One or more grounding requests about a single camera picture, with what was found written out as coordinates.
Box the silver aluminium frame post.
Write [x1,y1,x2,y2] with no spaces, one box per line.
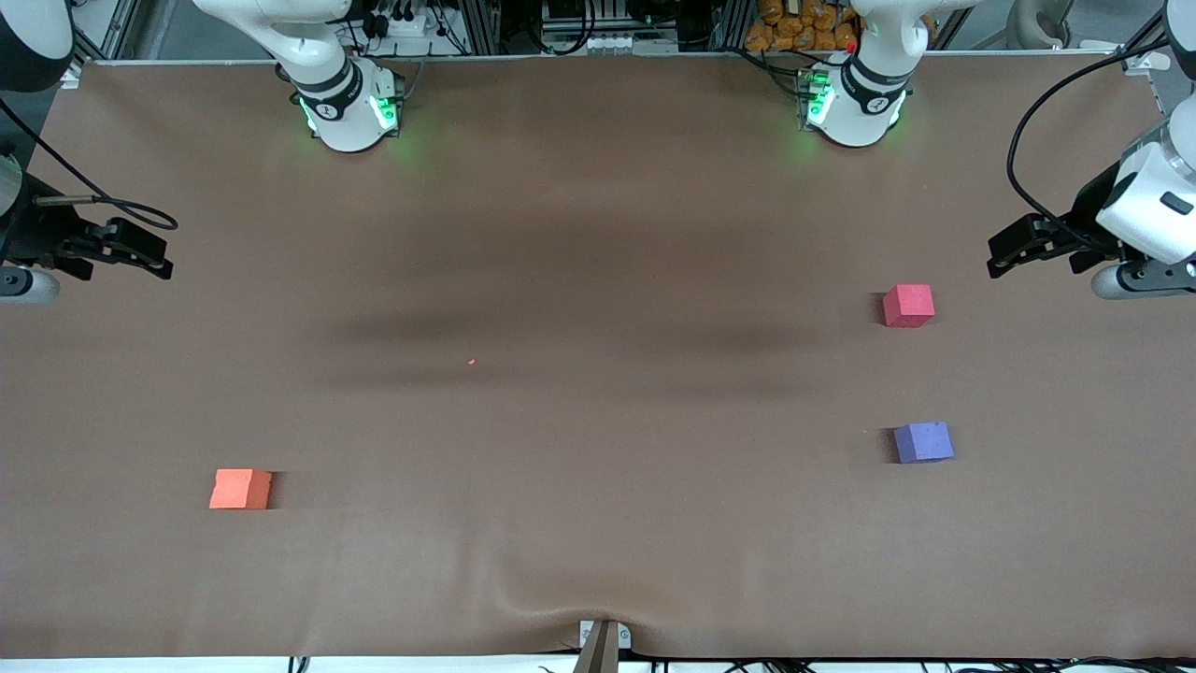
[73,0,143,63]
[723,0,760,52]
[458,0,502,55]

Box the orange mesh bag pile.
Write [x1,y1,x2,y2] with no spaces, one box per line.
[745,0,861,54]

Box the white power strip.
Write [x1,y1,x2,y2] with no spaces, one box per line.
[363,7,461,59]

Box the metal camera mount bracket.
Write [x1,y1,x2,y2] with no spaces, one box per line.
[572,619,634,673]

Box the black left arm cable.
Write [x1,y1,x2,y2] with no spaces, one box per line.
[1005,36,1174,253]

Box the purple foam block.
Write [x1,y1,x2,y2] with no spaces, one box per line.
[893,422,956,465]

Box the orange foam block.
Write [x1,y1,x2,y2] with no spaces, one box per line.
[208,468,274,511]

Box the grey curved chair part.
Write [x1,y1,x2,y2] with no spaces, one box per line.
[1012,0,1076,50]

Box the brown table mat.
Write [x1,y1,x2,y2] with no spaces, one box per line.
[0,54,1196,661]

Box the red foam block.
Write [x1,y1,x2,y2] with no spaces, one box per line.
[882,284,936,329]

